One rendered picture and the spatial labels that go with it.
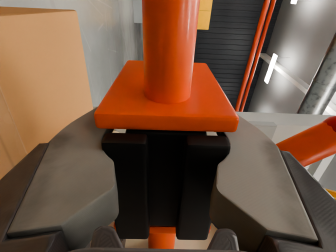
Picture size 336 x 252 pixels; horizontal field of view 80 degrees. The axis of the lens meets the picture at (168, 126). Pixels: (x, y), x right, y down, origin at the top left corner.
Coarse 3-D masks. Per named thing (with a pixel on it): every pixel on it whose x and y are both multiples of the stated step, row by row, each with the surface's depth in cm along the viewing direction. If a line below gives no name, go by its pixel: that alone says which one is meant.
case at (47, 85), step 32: (0, 32) 16; (32, 32) 19; (64, 32) 25; (0, 64) 16; (32, 64) 19; (64, 64) 26; (0, 96) 16; (32, 96) 20; (64, 96) 26; (0, 128) 16; (32, 128) 20; (0, 160) 16
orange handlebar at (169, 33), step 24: (144, 0) 7; (168, 0) 7; (192, 0) 7; (144, 24) 8; (168, 24) 7; (192, 24) 7; (144, 48) 8; (168, 48) 8; (192, 48) 8; (144, 72) 9; (168, 72) 8; (168, 96) 9; (168, 240) 15
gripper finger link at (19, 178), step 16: (48, 144) 8; (32, 160) 7; (16, 176) 7; (32, 176) 7; (0, 192) 6; (16, 192) 6; (0, 208) 6; (16, 208) 6; (0, 224) 5; (0, 240) 5; (16, 240) 5; (32, 240) 5; (48, 240) 5; (64, 240) 6
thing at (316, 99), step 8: (328, 48) 460; (328, 56) 458; (320, 64) 482; (328, 64) 461; (320, 72) 480; (328, 72) 465; (312, 80) 504; (320, 80) 483; (328, 80) 472; (312, 88) 504; (320, 88) 488; (328, 88) 480; (304, 96) 535; (312, 96) 507; (320, 96) 495; (328, 96) 491; (304, 104) 531; (312, 104) 513; (320, 104) 505; (296, 112) 566; (304, 112) 534; (312, 112) 521; (320, 112) 518
